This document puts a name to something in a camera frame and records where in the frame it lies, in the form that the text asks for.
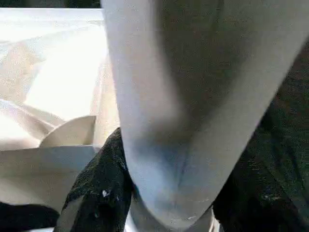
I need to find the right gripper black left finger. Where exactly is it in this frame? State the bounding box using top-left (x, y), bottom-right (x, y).
top-left (56, 127), bottom-right (136, 232)

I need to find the white plastic table leg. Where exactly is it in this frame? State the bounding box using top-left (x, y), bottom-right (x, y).
top-left (101, 0), bottom-right (309, 230)

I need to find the white plastic table top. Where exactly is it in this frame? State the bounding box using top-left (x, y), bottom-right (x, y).
top-left (0, 8), bottom-right (222, 232)

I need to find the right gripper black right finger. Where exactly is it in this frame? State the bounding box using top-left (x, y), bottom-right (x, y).
top-left (213, 137), bottom-right (309, 232)

